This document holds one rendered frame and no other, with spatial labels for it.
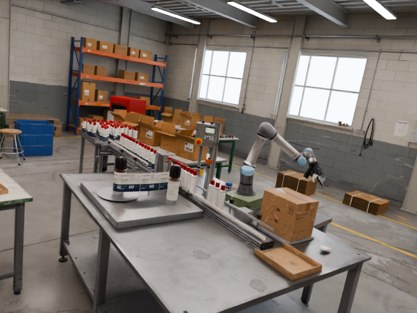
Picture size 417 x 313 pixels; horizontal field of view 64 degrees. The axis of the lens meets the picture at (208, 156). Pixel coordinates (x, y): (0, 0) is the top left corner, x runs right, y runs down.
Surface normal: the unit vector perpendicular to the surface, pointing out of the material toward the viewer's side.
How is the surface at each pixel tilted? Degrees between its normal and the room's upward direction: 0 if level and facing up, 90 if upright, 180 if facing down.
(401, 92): 90
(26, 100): 90
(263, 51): 90
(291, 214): 90
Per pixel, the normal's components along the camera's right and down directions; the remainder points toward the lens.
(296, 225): 0.60, 0.25
